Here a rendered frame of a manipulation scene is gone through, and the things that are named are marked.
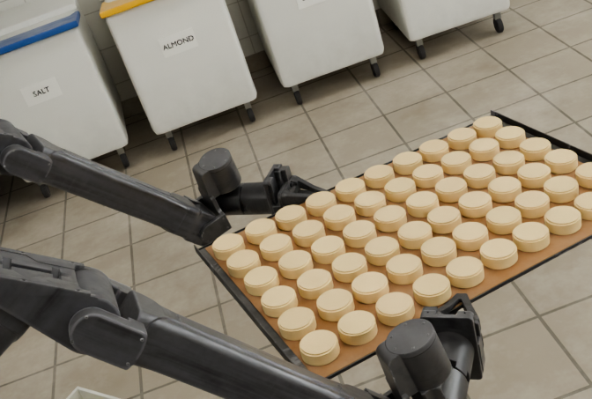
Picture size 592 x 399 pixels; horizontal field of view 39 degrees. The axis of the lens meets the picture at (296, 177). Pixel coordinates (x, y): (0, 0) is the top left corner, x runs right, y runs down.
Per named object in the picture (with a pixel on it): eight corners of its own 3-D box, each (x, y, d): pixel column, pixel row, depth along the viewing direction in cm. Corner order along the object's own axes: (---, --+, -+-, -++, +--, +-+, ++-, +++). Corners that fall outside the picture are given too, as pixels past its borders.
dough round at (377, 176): (394, 172, 143) (392, 161, 142) (395, 187, 139) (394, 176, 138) (366, 176, 144) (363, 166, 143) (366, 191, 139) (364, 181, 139)
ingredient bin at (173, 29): (163, 163, 394) (99, 13, 356) (153, 112, 449) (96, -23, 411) (270, 123, 397) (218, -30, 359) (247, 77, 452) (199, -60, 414)
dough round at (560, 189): (586, 196, 124) (585, 185, 124) (556, 207, 124) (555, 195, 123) (566, 182, 129) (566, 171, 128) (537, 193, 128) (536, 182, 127)
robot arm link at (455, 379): (421, 439, 96) (469, 435, 94) (399, 396, 94) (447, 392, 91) (432, 395, 102) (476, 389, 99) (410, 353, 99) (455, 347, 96)
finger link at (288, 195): (340, 206, 146) (291, 208, 149) (331, 172, 142) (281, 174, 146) (330, 229, 140) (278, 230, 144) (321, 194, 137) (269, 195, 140)
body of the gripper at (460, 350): (474, 307, 101) (465, 350, 95) (484, 369, 106) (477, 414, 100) (421, 306, 103) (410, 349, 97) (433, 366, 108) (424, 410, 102)
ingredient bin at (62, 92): (33, 211, 390) (-46, 64, 352) (36, 155, 446) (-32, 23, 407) (143, 169, 395) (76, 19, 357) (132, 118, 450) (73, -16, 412)
